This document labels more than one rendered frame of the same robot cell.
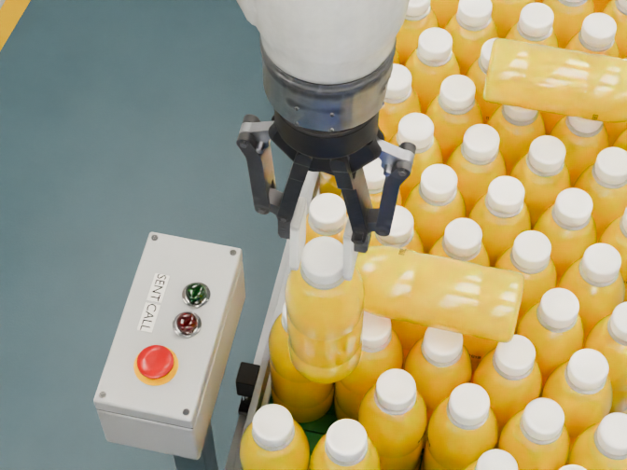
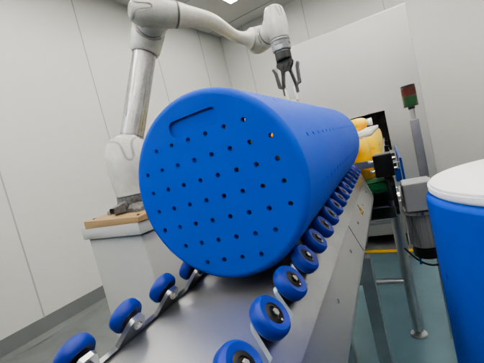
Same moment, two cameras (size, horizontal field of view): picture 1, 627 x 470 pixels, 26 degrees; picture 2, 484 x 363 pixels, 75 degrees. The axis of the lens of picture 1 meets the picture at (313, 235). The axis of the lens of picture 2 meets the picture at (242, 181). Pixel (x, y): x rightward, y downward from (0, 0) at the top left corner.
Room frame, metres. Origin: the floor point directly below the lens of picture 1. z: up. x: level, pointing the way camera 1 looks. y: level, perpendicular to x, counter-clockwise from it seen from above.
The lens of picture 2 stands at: (-0.96, -0.04, 1.13)
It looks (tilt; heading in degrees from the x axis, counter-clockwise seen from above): 5 degrees down; 14
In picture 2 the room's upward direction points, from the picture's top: 14 degrees counter-clockwise
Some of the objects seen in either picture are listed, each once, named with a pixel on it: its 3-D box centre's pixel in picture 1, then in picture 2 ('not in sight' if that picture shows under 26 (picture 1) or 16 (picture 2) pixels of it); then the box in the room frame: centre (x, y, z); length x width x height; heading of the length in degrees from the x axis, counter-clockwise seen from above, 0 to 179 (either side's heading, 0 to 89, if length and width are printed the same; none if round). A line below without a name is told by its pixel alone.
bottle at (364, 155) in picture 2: not in sight; (362, 158); (0.47, -0.24, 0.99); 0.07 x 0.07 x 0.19
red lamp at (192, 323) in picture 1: (187, 322); not in sight; (0.64, 0.13, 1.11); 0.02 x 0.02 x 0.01
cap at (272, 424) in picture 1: (272, 425); not in sight; (0.54, 0.04, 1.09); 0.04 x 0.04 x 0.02
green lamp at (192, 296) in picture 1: (195, 292); not in sight; (0.68, 0.12, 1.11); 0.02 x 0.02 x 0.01
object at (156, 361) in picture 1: (155, 363); not in sight; (0.60, 0.15, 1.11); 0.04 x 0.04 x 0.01
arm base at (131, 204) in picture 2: not in sight; (135, 201); (0.09, 0.63, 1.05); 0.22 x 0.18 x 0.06; 164
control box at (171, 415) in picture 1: (174, 344); not in sight; (0.65, 0.14, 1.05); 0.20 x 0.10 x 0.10; 168
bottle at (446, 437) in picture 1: (459, 445); not in sight; (0.56, -0.15, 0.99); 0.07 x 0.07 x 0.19
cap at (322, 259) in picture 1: (324, 260); not in sight; (0.59, -0.01, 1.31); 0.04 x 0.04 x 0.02
